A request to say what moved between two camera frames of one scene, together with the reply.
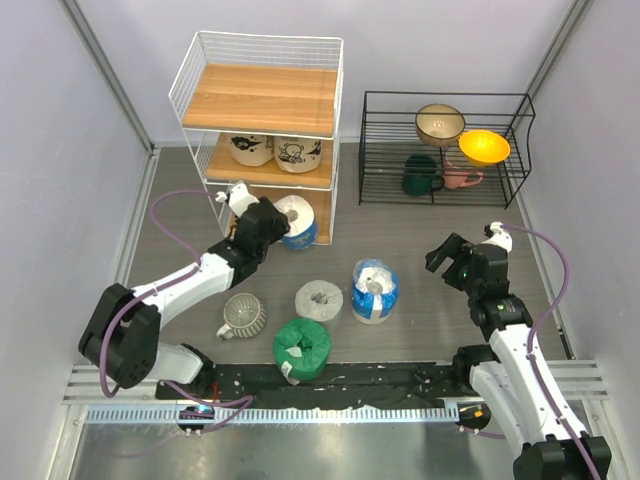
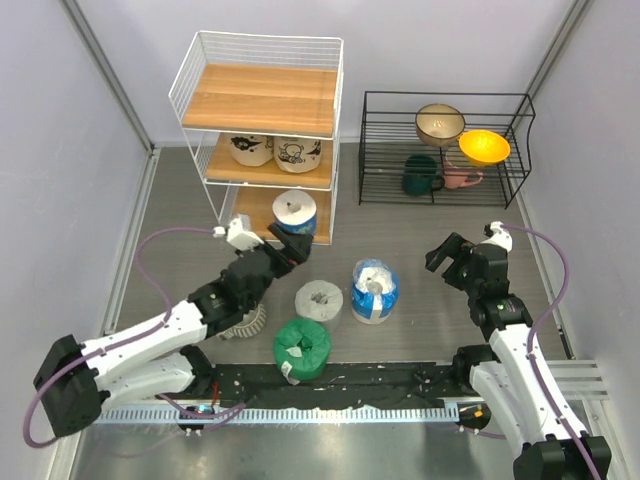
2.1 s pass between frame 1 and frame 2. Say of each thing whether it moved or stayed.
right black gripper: stayed
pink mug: stayed
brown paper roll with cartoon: stayed
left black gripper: moved
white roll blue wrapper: moved
